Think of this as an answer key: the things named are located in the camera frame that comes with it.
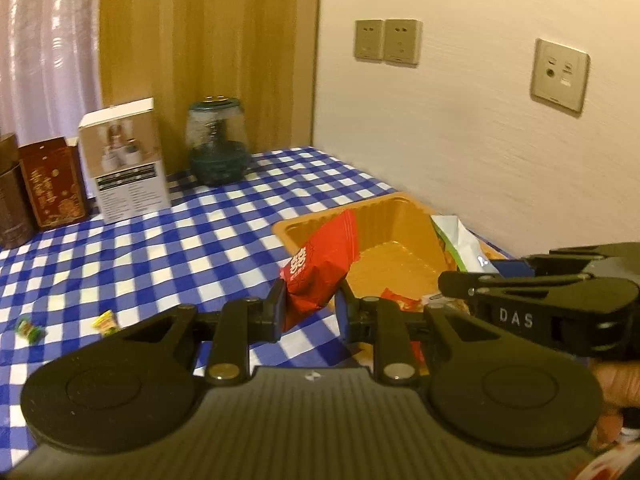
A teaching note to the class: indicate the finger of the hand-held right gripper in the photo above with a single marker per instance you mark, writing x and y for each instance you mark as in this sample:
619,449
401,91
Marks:
500,285
560,260

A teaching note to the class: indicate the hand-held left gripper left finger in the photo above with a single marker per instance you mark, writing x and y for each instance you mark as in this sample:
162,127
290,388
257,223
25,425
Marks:
276,310

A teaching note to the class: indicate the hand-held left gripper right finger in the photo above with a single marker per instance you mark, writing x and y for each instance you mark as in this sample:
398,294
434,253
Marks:
345,312

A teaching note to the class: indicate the red snack packet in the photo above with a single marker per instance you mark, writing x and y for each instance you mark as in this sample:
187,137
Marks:
400,300
320,270

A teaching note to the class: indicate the green white snack packet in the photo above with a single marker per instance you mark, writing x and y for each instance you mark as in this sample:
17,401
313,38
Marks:
460,242

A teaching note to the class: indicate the orange plastic tray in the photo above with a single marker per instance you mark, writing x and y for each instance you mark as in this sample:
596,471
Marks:
395,240

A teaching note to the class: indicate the small yellow candy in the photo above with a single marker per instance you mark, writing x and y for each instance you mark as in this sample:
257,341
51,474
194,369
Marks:
107,323

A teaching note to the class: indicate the small green candy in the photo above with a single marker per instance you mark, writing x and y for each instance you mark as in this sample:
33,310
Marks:
30,330

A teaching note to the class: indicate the person's right hand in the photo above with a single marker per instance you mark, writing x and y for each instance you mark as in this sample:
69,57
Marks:
617,390

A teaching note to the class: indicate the blue white checked tablecloth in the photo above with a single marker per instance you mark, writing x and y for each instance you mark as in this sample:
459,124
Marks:
150,270

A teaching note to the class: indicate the red white patterned item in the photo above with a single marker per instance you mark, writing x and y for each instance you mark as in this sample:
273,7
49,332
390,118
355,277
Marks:
607,465

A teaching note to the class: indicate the glass jar with dark lid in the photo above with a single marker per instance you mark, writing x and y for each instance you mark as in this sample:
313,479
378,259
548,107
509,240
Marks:
217,145

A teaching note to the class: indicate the white product box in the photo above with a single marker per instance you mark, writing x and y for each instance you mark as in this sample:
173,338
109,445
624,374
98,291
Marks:
125,160

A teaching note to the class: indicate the dark red patterned box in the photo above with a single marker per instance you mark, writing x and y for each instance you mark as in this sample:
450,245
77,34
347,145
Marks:
50,185

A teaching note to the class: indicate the tan curtain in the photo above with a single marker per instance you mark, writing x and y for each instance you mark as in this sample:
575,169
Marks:
210,50

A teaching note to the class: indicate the brown cylindrical canister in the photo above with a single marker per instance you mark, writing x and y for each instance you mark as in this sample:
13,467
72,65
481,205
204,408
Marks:
10,195

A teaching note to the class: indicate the sheer white curtain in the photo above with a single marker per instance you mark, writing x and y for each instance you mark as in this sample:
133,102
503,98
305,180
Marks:
45,40

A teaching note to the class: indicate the large beige wall socket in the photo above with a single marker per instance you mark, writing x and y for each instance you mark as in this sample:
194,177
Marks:
559,76

